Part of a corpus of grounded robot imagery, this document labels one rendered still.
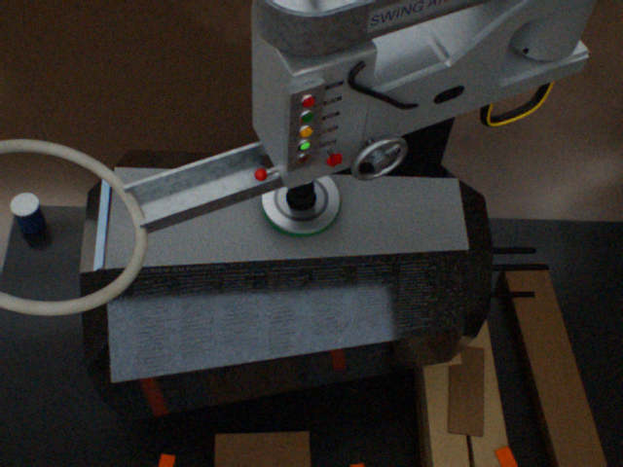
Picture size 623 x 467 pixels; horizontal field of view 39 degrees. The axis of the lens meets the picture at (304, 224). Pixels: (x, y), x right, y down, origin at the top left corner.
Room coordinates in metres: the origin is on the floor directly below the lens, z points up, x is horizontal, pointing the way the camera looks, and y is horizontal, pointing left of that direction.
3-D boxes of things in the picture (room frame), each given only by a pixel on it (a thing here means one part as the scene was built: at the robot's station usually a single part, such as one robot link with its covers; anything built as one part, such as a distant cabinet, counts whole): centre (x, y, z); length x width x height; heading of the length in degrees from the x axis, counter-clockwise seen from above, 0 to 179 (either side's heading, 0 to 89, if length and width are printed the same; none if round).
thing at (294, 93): (1.17, 0.02, 1.35); 0.08 x 0.03 x 0.28; 119
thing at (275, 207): (1.30, 0.02, 0.85); 0.21 x 0.21 x 0.01
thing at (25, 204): (1.64, 1.02, 0.08); 0.10 x 0.10 x 0.13
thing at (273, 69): (1.34, -0.05, 1.30); 0.36 x 0.22 x 0.45; 119
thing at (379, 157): (1.26, -0.15, 1.18); 0.15 x 0.10 x 0.15; 119
